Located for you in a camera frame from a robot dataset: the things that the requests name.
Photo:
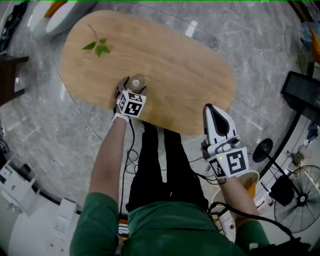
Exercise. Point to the white petal-shaped armchair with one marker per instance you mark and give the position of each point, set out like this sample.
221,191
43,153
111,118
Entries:
67,17

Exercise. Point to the green leaf sprig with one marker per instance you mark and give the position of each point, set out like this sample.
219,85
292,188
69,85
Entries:
100,47

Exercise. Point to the person's right forearm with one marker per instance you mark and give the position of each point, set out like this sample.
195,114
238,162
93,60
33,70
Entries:
240,200

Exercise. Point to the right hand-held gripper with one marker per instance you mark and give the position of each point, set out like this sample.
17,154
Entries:
228,160

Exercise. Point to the person's left forearm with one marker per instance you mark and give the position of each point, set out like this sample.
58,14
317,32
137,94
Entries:
107,160

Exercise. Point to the small round silver object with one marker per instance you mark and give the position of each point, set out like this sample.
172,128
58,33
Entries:
135,82

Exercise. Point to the black pedestal fan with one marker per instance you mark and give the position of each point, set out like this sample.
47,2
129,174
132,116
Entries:
300,198

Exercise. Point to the white round tub orange inside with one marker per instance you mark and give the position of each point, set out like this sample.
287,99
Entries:
251,178

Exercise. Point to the white shelf unit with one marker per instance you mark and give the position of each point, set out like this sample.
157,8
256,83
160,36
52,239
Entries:
66,220
15,185

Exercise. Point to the person's black trousers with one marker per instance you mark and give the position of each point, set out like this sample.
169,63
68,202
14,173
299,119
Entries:
150,175

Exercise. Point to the yellow cushion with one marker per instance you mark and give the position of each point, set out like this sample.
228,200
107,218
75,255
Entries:
55,7

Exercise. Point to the light wooden coffee table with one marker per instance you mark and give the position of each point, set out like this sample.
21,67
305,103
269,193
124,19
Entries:
175,75

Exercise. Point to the black television on stand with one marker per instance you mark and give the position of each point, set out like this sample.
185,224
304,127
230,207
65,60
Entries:
302,90

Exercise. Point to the white wristband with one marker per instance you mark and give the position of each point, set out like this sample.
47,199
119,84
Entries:
119,117

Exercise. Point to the dark wooden sink cabinet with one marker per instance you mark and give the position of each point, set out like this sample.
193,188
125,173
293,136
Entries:
10,77

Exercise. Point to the black power adapter bag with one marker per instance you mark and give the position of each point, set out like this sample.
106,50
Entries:
282,191

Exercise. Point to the person's green shirt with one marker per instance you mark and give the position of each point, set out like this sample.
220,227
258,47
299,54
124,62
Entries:
170,232

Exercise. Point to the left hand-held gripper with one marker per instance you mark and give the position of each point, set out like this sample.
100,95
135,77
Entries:
131,103

